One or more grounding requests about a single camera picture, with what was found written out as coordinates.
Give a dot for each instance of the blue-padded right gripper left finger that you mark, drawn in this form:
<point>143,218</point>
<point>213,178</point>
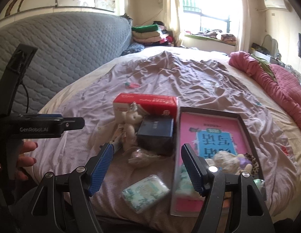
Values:
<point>97,168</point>

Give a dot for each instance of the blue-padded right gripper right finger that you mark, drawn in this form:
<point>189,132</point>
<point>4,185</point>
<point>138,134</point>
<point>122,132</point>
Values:
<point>197,169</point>

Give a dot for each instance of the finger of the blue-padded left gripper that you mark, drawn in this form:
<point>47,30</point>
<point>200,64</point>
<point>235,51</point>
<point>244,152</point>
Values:
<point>72,123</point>

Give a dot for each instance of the beige plush bunny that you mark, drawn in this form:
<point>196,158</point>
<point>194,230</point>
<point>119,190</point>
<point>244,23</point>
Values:
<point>230,163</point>

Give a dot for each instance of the floral fabric plush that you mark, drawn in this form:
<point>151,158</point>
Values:
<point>140,158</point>

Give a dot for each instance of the green Gardenia tissue pack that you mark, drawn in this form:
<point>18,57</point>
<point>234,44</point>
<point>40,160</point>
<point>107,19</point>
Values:
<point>145,193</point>

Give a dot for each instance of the person's left hand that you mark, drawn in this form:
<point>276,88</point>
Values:
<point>23,160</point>

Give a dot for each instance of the black tray with pink book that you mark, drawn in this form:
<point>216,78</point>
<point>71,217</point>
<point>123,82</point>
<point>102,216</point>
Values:
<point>208,132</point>

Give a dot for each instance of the leopard print scrunchie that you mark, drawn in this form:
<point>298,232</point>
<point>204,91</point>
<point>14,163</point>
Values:
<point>252,162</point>

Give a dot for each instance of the dark blue small box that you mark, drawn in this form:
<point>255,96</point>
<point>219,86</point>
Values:
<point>156,134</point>

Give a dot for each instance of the cream teddy bear with crown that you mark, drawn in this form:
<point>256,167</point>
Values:
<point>132,120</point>

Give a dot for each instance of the red and white tissue box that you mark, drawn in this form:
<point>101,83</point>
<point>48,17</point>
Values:
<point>158,105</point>

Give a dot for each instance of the grey quilted headboard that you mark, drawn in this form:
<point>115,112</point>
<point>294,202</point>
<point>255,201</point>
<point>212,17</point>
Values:
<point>69,46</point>

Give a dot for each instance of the pink rumpled quilt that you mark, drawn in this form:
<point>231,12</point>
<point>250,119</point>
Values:
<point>281,85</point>

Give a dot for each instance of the stack of folded clothes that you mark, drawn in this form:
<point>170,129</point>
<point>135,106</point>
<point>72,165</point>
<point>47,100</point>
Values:
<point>155,34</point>

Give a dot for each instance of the clothes pile on windowsill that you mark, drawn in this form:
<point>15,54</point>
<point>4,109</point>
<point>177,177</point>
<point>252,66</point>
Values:
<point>215,35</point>

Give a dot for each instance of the white standing fan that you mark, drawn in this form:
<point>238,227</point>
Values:
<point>271,45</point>

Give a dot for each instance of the white air conditioner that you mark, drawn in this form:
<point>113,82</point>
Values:
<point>276,4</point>

